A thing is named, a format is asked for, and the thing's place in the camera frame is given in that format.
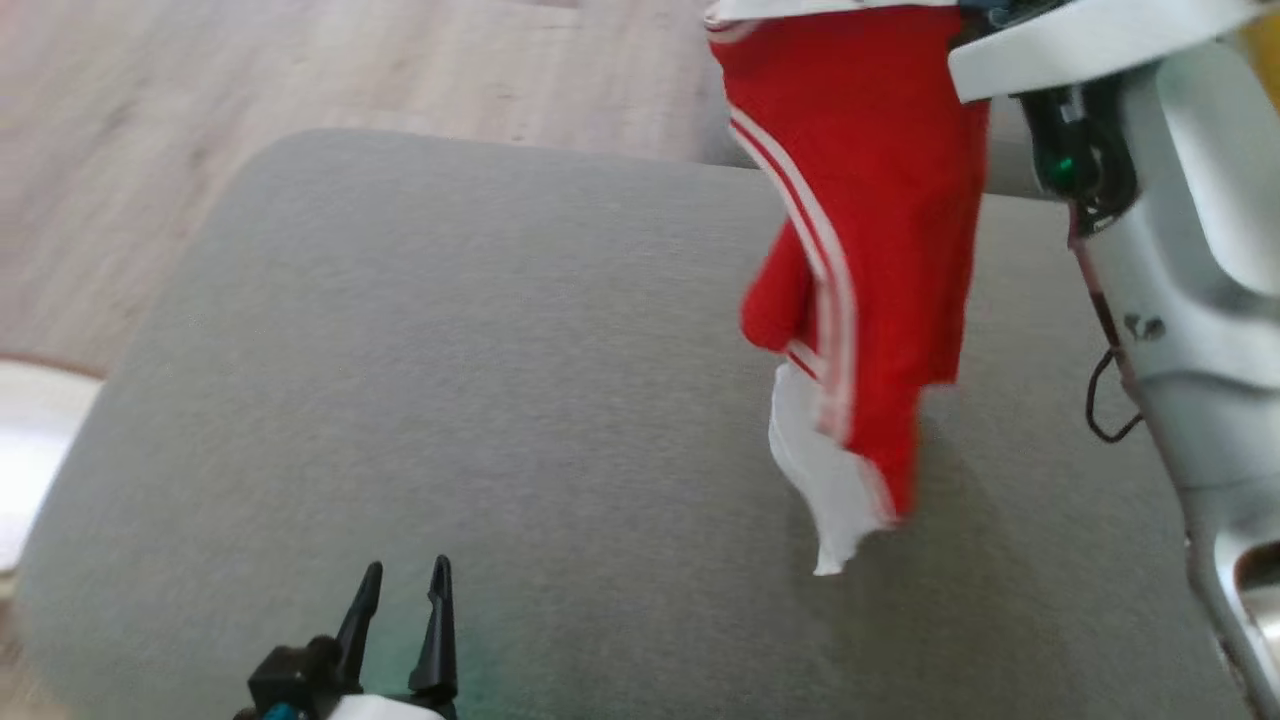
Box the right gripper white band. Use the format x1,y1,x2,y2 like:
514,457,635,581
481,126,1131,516
948,0,1263,236

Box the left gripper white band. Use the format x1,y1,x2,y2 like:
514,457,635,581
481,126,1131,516
328,554,459,720

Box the red shorts with white panel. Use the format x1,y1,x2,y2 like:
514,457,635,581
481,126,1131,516
703,0,993,578

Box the yellow sofa back cushion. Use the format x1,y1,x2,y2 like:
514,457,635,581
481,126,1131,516
1238,10,1280,106

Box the large grey sofa seat cushion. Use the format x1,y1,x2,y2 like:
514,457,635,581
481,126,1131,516
15,128,1280,720

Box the white rounded object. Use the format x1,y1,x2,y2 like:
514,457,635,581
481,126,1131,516
0,358,106,576

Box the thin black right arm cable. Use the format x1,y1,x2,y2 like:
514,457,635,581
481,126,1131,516
1068,200,1146,444

